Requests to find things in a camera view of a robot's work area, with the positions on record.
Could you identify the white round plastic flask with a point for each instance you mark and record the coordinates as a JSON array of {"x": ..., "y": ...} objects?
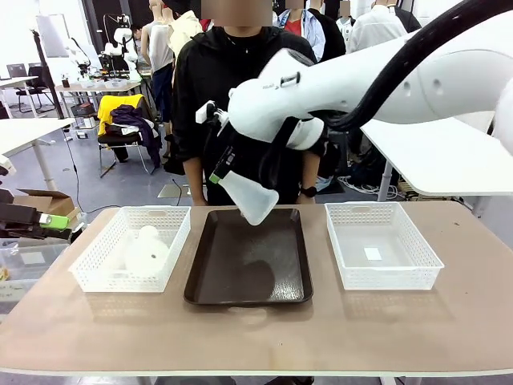
[{"x": 148, "y": 252}]

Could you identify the bystander in red shirt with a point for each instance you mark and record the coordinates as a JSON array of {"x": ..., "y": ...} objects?
[{"x": 300, "y": 32}]

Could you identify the large white desk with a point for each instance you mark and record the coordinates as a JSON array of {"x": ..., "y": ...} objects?
[{"x": 441, "y": 160}]

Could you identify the person's left hand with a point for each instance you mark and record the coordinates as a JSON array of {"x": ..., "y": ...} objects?
[{"x": 308, "y": 200}]

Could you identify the white perforated plastic basket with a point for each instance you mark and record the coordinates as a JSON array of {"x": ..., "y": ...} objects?
[{"x": 120, "y": 282}]

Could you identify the person's left forearm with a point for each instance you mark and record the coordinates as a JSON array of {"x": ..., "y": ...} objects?
[{"x": 308, "y": 176}]

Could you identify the person in black jacket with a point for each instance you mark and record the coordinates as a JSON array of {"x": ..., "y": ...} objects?
[{"x": 212, "y": 72}]

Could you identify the bystander in black jacket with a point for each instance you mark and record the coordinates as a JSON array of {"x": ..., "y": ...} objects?
[{"x": 332, "y": 36}]

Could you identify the white board on stand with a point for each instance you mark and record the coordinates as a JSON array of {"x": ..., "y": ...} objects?
[{"x": 51, "y": 36}]

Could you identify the white plastic conical flask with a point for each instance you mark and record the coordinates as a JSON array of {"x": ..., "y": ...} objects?
[{"x": 252, "y": 200}]

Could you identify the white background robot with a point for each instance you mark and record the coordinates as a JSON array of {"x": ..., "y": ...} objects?
[{"x": 120, "y": 36}]

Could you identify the dark brown plastic tray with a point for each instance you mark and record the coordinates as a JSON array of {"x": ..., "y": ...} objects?
[{"x": 248, "y": 256}]

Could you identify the mannequin in cream jacket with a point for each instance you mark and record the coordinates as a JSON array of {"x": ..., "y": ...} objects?
[{"x": 184, "y": 32}]

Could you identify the yellow garment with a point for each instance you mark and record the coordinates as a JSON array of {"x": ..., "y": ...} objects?
[{"x": 108, "y": 108}]

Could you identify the black office chair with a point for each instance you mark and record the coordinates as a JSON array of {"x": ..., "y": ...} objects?
[{"x": 28, "y": 86}]

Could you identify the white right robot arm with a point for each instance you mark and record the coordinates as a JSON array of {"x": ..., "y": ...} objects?
[{"x": 340, "y": 80}]

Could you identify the clear lidded plastic box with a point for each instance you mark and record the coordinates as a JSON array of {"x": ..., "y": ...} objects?
[{"x": 28, "y": 264}]

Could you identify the open cardboard box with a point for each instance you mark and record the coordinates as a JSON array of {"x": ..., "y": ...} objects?
[{"x": 52, "y": 202}]

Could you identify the person's right hand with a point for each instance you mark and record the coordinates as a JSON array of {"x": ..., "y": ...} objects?
[{"x": 199, "y": 199}]

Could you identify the dark purple garment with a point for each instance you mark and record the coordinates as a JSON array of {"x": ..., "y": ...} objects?
[{"x": 136, "y": 120}]

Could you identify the background workbench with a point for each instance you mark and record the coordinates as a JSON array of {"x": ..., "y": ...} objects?
[{"x": 96, "y": 86}]

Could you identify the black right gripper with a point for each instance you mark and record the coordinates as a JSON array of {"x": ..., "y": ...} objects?
[{"x": 226, "y": 154}]

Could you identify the mannequin in white tank top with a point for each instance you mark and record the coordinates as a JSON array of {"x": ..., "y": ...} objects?
[{"x": 158, "y": 52}]

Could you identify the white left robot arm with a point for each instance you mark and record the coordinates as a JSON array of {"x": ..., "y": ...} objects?
[{"x": 6, "y": 164}]

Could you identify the bystander in white shirt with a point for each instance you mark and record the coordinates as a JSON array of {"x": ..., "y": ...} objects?
[{"x": 372, "y": 28}]

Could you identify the black and red toolbox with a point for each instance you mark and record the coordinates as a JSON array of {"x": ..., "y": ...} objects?
[{"x": 85, "y": 112}]

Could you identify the white perforated basket with label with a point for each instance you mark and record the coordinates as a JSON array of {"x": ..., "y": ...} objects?
[{"x": 384, "y": 276}]

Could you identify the white desk with column leg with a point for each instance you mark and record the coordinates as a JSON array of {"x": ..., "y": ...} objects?
[{"x": 24, "y": 134}]

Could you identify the black tripod stand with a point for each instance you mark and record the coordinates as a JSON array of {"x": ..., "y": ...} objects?
[{"x": 48, "y": 80}]

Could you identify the metal frame chair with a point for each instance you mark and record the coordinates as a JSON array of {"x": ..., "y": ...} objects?
[{"x": 120, "y": 144}]

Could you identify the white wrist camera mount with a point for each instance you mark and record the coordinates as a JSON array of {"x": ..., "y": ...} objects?
[{"x": 206, "y": 112}]

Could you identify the black wrist watch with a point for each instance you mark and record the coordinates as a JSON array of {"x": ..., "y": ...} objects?
[{"x": 308, "y": 191}]

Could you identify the person's right forearm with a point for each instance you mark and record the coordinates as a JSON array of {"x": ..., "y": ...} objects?
[{"x": 198, "y": 176}]

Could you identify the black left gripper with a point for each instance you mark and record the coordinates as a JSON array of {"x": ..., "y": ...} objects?
[{"x": 18, "y": 220}]

